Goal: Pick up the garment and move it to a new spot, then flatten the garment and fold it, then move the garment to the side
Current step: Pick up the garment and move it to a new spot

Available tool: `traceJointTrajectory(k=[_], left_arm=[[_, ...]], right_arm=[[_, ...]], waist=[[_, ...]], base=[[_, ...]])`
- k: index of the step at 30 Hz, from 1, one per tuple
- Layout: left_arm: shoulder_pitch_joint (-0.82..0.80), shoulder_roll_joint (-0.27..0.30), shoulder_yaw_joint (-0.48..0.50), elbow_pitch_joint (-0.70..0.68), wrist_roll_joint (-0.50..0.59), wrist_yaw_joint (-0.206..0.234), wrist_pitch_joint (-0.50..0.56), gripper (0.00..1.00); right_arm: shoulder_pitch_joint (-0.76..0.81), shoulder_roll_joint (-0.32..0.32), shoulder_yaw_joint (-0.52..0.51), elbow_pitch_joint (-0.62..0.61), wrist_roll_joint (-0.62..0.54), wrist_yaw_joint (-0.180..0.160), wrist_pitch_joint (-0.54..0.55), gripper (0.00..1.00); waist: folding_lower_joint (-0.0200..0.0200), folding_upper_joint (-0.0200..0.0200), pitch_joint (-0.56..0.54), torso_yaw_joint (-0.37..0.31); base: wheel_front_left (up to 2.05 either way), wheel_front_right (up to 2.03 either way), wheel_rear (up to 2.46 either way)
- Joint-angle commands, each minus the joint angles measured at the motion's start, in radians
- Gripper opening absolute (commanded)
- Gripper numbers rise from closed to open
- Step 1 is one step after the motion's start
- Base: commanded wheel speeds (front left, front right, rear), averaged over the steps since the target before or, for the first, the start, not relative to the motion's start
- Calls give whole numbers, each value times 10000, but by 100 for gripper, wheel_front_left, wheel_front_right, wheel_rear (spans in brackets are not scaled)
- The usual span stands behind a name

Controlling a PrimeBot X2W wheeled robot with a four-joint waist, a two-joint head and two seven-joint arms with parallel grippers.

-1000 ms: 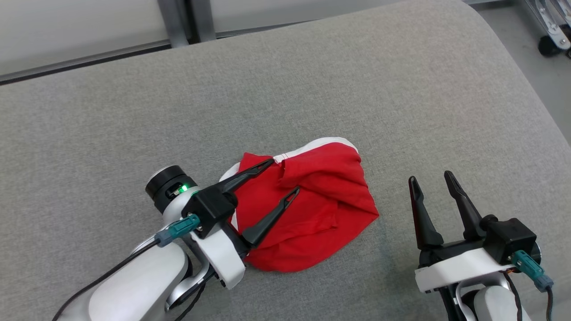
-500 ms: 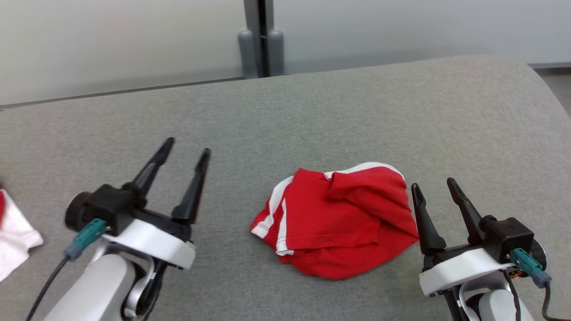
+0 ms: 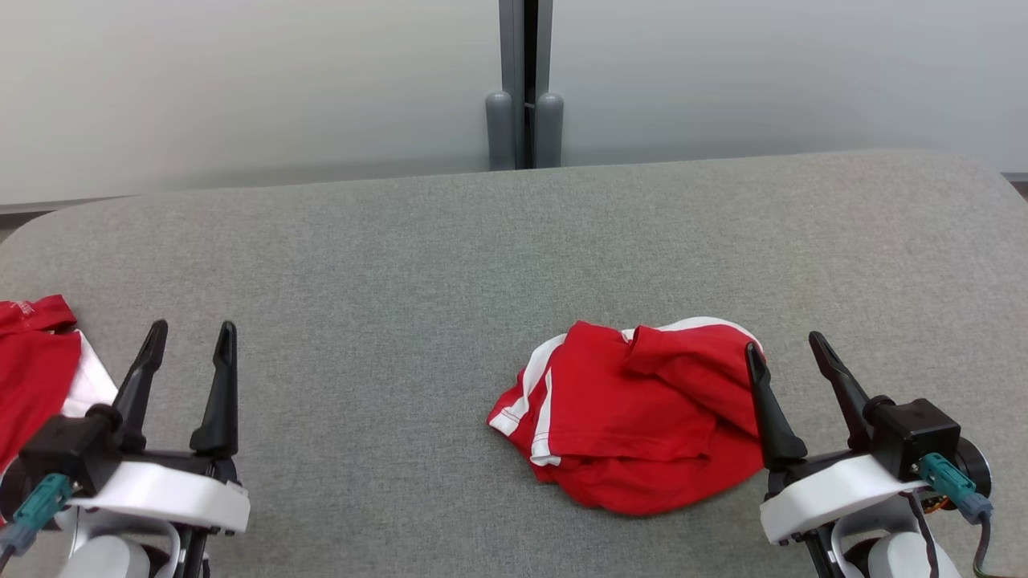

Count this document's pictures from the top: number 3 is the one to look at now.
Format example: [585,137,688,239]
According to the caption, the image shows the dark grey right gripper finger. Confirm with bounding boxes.
[744,341,809,474]
[809,331,874,451]

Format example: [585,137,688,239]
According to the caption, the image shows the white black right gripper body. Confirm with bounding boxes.
[759,451,924,547]

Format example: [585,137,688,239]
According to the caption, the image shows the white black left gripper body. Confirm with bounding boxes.
[68,448,251,535]

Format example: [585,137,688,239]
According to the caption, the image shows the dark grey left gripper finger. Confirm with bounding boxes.
[112,320,169,452]
[190,321,240,459]

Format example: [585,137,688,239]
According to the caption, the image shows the red and white shirt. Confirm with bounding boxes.
[0,295,120,474]

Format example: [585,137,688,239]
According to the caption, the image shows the red shorts with 23 print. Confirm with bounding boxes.
[487,317,766,516]

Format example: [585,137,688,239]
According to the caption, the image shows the teal left camera connector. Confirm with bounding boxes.
[11,472,73,556]

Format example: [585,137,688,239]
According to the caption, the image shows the teal camera connector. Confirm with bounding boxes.
[11,472,73,556]
[918,452,995,525]

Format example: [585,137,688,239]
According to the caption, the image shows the teal right camera connector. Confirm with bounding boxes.
[918,452,995,525]

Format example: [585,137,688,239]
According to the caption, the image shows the black right camera cable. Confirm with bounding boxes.
[972,514,998,578]

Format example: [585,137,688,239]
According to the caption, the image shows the grey partition base rail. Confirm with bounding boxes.
[0,195,136,217]

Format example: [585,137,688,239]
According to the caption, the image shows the grey cylindrical post foot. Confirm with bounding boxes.
[535,92,565,169]
[485,91,516,172]

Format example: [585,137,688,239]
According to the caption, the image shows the grey metal partition post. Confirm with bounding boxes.
[498,0,554,170]

